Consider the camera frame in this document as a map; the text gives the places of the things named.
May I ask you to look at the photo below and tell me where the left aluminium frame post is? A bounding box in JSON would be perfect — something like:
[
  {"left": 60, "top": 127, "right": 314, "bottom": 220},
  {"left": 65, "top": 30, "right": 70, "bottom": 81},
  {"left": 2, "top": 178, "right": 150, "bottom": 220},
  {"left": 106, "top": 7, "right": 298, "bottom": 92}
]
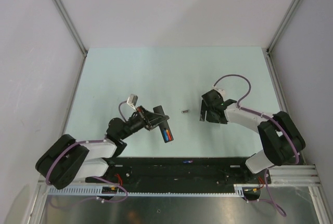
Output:
[{"left": 52, "top": 0, "right": 88, "bottom": 57}]

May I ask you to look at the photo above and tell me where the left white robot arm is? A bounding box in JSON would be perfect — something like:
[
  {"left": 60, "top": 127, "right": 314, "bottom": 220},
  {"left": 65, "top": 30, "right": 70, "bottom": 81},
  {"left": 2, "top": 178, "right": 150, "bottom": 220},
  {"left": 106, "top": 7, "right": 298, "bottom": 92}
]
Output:
[{"left": 35, "top": 106, "right": 169, "bottom": 190}]

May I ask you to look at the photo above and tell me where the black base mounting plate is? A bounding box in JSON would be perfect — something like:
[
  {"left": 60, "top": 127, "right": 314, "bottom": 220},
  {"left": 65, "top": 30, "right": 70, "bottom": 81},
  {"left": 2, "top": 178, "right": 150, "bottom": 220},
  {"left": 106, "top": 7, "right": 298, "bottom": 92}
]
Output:
[{"left": 53, "top": 156, "right": 274, "bottom": 193}]

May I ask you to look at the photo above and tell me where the red orange AAA battery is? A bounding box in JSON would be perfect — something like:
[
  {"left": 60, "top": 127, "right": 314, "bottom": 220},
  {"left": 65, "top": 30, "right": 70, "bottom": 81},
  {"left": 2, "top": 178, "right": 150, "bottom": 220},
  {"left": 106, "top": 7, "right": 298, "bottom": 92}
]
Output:
[{"left": 166, "top": 129, "right": 173, "bottom": 141}]

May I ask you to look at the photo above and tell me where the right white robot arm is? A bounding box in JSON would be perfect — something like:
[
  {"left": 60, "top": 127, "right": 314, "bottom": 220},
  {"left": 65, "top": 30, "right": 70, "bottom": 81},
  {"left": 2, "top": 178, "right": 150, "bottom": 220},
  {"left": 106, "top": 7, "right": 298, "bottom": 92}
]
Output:
[{"left": 200, "top": 88, "right": 306, "bottom": 183}]

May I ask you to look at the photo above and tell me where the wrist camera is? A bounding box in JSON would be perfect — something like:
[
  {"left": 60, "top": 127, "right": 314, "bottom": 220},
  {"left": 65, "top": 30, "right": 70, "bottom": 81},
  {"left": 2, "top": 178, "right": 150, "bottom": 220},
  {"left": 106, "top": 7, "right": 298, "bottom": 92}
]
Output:
[
  {"left": 212, "top": 86, "right": 226, "bottom": 97},
  {"left": 126, "top": 94, "right": 138, "bottom": 111}
]

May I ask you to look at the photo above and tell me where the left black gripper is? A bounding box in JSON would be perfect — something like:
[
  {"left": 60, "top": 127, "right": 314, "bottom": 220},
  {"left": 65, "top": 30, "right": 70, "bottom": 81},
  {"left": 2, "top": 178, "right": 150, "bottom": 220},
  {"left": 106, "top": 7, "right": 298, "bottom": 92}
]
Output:
[{"left": 120, "top": 105, "right": 169, "bottom": 140}]

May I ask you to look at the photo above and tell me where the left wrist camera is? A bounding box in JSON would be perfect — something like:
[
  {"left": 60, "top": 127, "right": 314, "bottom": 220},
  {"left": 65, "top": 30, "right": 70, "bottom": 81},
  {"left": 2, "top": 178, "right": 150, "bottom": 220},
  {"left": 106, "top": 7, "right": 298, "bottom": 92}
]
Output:
[{"left": 126, "top": 94, "right": 138, "bottom": 111}]

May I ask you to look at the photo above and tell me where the white slotted cable duct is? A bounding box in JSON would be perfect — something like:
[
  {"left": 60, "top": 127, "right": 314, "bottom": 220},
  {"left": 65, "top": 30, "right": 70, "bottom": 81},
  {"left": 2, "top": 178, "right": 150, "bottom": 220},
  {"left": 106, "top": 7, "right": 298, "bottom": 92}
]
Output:
[{"left": 48, "top": 184, "right": 261, "bottom": 197}]

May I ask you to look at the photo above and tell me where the right aluminium frame post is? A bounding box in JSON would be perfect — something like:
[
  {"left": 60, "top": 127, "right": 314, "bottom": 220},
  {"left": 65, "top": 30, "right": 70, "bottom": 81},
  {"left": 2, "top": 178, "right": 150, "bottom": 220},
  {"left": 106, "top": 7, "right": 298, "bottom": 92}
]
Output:
[{"left": 266, "top": 0, "right": 303, "bottom": 56}]

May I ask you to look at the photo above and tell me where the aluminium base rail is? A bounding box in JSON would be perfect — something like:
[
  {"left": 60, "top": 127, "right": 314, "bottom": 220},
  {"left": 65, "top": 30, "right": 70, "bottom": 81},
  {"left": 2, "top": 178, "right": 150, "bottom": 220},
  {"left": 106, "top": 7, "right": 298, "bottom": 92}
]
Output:
[{"left": 38, "top": 164, "right": 319, "bottom": 186}]

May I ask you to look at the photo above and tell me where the aluminium frame post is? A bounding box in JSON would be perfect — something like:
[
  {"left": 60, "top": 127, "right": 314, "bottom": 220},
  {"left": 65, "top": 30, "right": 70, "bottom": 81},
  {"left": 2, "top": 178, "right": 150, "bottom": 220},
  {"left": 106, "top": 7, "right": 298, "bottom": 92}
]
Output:
[
  {"left": 266, "top": 0, "right": 303, "bottom": 56},
  {"left": 52, "top": 0, "right": 88, "bottom": 57}
]

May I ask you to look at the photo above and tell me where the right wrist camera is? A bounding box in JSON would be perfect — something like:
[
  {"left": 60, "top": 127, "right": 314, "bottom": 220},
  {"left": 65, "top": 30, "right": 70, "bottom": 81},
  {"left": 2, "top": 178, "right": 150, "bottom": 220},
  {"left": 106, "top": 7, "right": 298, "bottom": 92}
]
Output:
[{"left": 212, "top": 86, "right": 226, "bottom": 97}]

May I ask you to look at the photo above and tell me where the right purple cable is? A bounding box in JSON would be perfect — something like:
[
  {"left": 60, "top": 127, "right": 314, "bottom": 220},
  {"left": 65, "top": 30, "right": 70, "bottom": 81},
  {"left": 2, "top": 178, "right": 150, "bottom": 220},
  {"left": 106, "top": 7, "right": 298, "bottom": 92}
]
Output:
[{"left": 213, "top": 74, "right": 300, "bottom": 217}]

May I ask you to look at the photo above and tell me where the black remote control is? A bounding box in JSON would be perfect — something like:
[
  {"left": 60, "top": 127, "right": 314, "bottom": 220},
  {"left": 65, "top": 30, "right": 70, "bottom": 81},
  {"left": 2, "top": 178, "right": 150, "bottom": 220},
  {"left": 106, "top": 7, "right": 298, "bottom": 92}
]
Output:
[{"left": 153, "top": 106, "right": 174, "bottom": 143}]

